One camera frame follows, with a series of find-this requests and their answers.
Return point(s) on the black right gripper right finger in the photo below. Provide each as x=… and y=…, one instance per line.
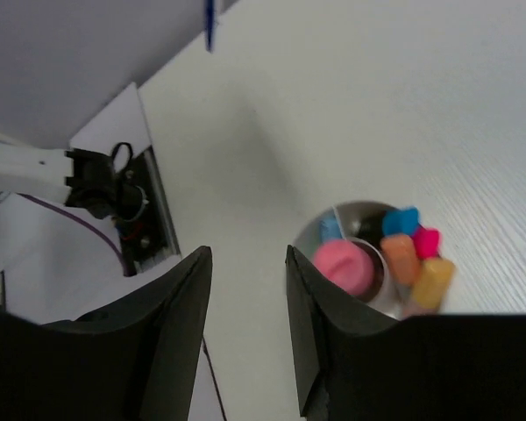
x=355, y=363

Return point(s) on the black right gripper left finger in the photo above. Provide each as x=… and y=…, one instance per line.
x=133, y=359

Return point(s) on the pink capped highlighter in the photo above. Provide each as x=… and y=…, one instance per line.
x=346, y=265

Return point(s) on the yellow capped orange highlighter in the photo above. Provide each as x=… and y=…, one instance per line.
x=435, y=278

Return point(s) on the grey highlighter orange cap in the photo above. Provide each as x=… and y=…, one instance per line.
x=400, y=255

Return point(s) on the blue transparent highlighter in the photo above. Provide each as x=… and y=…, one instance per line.
x=329, y=229

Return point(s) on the black highlighter pink cap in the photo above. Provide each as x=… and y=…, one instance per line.
x=426, y=242

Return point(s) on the black highlighter blue cap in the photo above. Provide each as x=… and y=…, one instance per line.
x=401, y=221

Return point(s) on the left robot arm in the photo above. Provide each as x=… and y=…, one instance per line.
x=74, y=177

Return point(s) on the white round pen holder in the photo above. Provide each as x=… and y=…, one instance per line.
x=381, y=255

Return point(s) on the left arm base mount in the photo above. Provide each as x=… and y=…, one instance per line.
x=143, y=221

